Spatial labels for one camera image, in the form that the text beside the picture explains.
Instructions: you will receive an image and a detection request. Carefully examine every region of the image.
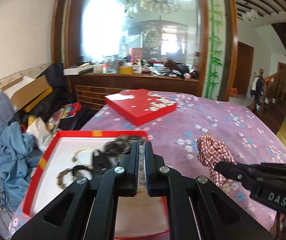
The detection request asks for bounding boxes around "blue clothes pile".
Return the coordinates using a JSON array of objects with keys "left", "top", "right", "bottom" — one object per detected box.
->
[{"left": 0, "top": 92, "right": 44, "bottom": 230}]

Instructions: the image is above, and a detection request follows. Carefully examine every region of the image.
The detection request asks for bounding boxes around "leopard print scrunchie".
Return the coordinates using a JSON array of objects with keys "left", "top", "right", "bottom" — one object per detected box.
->
[{"left": 56, "top": 168, "right": 75, "bottom": 190}]

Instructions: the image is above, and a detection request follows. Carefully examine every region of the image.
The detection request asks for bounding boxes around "dark grey mesh scrunchie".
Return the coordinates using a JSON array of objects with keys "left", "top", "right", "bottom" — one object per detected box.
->
[{"left": 103, "top": 135, "right": 145, "bottom": 157}]

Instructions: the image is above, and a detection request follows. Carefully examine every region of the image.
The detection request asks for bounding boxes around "wooden stair railing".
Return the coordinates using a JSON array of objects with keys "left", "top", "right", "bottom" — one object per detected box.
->
[{"left": 249, "top": 63, "right": 286, "bottom": 115}]

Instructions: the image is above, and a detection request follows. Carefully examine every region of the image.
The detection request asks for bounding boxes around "purple floral bedspread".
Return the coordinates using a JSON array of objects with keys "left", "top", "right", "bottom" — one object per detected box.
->
[{"left": 8, "top": 90, "right": 286, "bottom": 240}]

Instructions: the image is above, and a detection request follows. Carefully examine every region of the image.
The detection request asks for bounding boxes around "red jewelry box tray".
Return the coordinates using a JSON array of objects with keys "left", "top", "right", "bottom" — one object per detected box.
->
[{"left": 22, "top": 131, "right": 168, "bottom": 239}]

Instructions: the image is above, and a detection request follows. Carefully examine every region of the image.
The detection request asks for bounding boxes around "wooden dresser counter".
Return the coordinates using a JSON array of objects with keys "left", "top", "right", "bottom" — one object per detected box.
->
[{"left": 67, "top": 74, "right": 202, "bottom": 96}]

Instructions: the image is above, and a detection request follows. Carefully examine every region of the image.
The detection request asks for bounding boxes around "cardboard box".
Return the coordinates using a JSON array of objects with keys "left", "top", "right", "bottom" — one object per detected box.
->
[{"left": 1, "top": 75, "right": 50, "bottom": 113}]

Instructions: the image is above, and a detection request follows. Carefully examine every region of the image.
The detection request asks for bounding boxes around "brown wooden door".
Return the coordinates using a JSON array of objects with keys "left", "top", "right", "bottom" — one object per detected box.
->
[{"left": 232, "top": 42, "right": 254, "bottom": 96}]

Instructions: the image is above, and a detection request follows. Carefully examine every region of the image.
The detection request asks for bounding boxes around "red plaid scrunchie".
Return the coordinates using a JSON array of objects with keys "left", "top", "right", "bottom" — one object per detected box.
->
[{"left": 197, "top": 133, "right": 236, "bottom": 187}]

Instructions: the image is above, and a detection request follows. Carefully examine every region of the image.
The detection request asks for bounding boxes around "red floral box lid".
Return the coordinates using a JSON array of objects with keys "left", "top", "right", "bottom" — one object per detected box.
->
[{"left": 105, "top": 89, "right": 177, "bottom": 126}]

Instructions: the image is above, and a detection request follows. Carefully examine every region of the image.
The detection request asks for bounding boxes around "black claw hair clip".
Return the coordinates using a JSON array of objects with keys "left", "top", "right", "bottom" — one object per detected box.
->
[{"left": 92, "top": 149, "right": 118, "bottom": 178}]

